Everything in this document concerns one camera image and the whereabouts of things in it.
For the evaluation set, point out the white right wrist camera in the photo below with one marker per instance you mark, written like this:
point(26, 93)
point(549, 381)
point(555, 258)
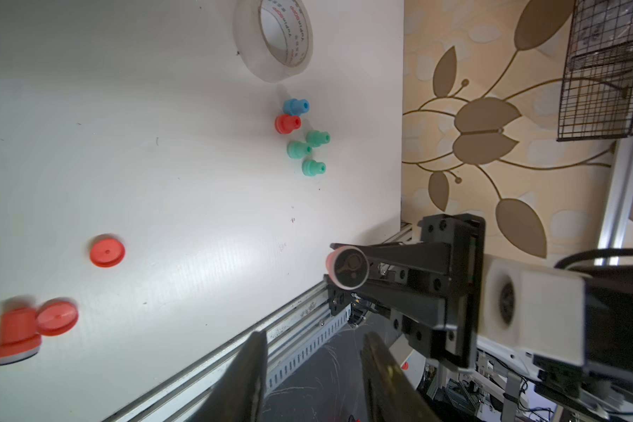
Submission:
point(531, 309)

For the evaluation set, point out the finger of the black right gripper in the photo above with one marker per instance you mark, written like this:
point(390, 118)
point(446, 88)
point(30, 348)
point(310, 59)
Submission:
point(429, 257)
point(425, 303)

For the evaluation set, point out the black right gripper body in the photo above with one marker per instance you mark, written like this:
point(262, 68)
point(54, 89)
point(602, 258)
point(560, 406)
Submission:
point(456, 347)

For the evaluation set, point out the clear packing tape roll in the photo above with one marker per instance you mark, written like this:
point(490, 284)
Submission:
point(274, 38)

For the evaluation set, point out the red cap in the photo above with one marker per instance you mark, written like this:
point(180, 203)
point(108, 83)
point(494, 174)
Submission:
point(107, 252)
point(56, 318)

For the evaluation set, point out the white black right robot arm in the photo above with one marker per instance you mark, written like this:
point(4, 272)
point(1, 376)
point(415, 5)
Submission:
point(599, 389)

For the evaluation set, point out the black wire basket right wall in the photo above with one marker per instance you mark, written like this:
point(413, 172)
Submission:
point(596, 100)

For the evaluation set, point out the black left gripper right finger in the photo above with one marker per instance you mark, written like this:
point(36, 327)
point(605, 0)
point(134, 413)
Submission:
point(389, 395)

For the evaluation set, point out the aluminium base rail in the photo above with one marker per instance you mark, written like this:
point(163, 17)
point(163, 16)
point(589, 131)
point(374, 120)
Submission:
point(305, 356)

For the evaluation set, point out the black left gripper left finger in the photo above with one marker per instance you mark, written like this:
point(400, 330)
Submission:
point(239, 394)

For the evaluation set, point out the green stamp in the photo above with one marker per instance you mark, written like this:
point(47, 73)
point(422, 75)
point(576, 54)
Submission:
point(298, 150)
point(312, 168)
point(316, 138)

